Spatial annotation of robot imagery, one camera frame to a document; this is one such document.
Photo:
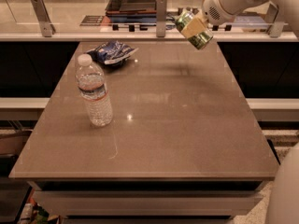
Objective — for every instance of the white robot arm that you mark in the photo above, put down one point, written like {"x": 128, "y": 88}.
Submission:
{"x": 283, "y": 207}

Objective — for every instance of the left metal glass bracket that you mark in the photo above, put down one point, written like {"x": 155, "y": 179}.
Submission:
{"x": 46, "y": 26}

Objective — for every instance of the metal glass bracket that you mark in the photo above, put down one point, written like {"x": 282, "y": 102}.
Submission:
{"x": 161, "y": 8}
{"x": 46, "y": 26}
{"x": 275, "y": 20}

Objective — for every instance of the clear plastic water bottle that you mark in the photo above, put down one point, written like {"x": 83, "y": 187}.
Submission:
{"x": 93, "y": 89}

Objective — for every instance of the grey table with drawers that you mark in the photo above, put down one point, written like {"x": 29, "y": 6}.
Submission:
{"x": 183, "y": 145}

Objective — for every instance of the orange framed tablet tray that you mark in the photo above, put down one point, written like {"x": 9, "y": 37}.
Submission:
{"x": 146, "y": 8}

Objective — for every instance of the blue chip bag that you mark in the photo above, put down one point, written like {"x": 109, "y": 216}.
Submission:
{"x": 112, "y": 53}

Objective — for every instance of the right metal glass bracket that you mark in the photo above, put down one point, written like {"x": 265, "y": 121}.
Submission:
{"x": 275, "y": 20}

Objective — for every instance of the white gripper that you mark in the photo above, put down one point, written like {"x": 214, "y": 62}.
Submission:
{"x": 212, "y": 7}

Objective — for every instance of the green soda can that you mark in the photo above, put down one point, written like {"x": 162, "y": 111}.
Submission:
{"x": 198, "y": 41}

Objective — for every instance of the middle metal glass bracket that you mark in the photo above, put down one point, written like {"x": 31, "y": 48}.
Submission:
{"x": 161, "y": 8}

